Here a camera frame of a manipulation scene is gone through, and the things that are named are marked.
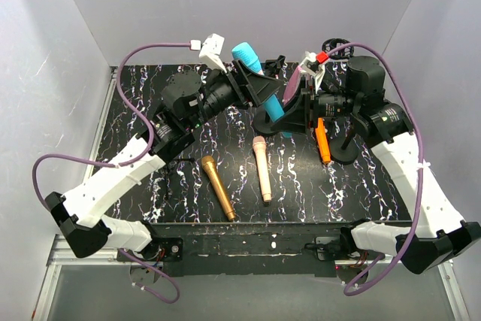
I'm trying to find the blue microphone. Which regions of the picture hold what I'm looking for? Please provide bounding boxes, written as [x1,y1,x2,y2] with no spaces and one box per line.
[231,42,284,136]

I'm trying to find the gold microphone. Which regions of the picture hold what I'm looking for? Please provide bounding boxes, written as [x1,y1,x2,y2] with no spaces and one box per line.
[201,156,236,222]

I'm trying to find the shock-mount tripod mic stand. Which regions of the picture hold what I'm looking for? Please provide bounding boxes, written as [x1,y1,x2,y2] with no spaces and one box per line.
[322,38,354,62]

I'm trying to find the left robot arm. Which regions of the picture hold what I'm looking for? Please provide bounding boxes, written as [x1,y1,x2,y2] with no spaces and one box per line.
[46,60,281,260]

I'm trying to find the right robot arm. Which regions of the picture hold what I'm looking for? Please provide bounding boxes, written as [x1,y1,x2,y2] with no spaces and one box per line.
[274,53,480,274]

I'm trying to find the black round-base mic stand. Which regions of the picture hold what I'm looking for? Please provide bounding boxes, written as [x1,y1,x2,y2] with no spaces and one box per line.
[253,55,289,136]

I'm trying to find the pink metronome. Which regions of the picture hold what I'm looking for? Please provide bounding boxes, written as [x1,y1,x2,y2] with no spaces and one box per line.
[283,66,301,105]

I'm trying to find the orange microphone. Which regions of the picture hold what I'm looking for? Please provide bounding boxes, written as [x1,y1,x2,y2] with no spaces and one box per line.
[315,118,331,165]

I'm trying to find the pink microphone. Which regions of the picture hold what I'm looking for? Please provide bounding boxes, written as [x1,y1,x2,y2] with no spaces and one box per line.
[253,136,272,204]

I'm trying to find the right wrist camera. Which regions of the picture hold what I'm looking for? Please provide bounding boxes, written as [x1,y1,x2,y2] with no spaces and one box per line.
[299,51,329,92]

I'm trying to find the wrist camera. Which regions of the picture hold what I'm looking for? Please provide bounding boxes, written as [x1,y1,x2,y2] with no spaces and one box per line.
[189,33,227,73]
[299,51,329,92]

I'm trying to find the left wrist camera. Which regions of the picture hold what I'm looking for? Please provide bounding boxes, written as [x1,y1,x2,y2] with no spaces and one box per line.
[189,33,227,73]

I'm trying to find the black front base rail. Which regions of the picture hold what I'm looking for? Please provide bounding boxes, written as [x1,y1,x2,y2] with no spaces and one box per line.
[116,220,380,279]

